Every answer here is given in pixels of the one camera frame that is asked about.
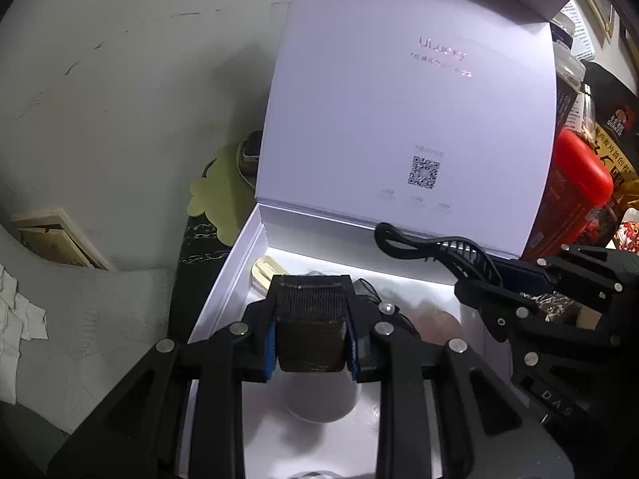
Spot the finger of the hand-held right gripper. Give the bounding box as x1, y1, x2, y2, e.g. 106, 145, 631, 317
453, 279, 627, 360
494, 243, 639, 310

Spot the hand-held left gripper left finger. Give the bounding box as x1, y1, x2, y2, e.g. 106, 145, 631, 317
47, 299, 280, 479

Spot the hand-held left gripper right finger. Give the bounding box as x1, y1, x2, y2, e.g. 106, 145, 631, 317
344, 289, 575, 479

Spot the dark ribbed rectangular box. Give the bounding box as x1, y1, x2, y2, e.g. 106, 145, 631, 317
267, 274, 353, 374

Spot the beige round case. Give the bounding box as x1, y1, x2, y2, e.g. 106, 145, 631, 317
576, 306, 606, 330

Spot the black hair clip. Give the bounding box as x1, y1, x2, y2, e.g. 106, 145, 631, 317
374, 222, 505, 285

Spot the white hinged-lid gift box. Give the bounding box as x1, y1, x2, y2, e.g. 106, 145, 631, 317
187, 0, 577, 479

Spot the pink round case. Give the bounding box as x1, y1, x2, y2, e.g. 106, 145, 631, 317
414, 307, 462, 345

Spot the cream hair clip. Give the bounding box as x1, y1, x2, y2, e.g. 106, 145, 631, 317
252, 255, 290, 293

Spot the red-lidded jar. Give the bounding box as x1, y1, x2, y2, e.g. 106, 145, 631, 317
522, 127, 615, 260

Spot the red and white packet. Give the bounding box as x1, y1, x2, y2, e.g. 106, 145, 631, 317
618, 220, 639, 250

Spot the green flower-shaped coaster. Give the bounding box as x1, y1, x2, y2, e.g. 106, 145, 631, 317
187, 144, 260, 246

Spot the light grey quilted bedding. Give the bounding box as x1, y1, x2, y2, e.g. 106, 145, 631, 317
0, 220, 181, 435

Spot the black snack bag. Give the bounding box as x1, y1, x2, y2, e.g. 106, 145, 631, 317
584, 60, 639, 210

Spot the clear plastic bottle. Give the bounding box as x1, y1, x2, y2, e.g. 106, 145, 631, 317
549, 0, 600, 135

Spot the small grey device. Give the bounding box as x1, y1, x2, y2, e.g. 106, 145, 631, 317
238, 131, 263, 185

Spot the white crumpled cloth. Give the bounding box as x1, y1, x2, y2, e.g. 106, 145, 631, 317
0, 264, 48, 405

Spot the wooden picture frame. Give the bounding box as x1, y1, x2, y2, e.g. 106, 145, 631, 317
11, 208, 113, 271

